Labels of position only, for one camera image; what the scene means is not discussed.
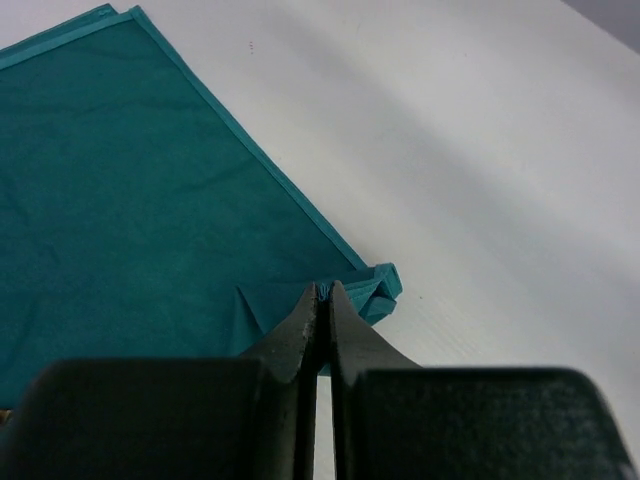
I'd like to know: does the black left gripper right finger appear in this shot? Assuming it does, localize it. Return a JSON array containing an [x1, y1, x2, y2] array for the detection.
[[327, 283, 639, 479]]

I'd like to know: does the teal cloth napkin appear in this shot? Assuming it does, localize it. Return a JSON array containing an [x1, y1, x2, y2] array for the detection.
[[1, 4, 402, 408]]

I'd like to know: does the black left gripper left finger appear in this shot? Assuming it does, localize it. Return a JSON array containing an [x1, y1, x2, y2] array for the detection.
[[1, 286, 320, 479]]

